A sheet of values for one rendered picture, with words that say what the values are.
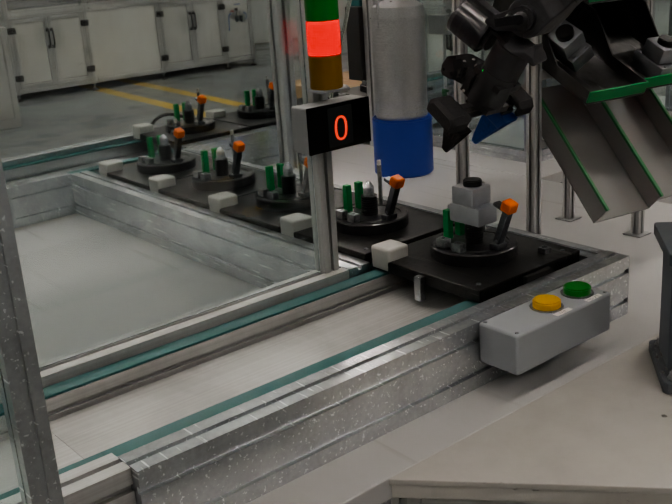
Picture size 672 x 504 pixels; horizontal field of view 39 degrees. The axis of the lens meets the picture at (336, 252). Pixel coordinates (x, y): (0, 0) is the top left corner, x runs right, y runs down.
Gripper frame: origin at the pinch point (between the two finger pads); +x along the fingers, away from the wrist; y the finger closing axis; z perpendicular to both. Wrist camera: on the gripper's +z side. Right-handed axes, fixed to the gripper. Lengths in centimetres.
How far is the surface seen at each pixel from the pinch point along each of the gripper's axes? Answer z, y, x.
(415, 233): -0.1, -1.1, 24.8
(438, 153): 52, -79, 76
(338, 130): 8.3, 19.4, 2.7
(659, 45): -1.5, -39.9, -11.4
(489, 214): -10.8, -0.3, 8.5
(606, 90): -5.4, -23.4, -7.9
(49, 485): -28, 82, 0
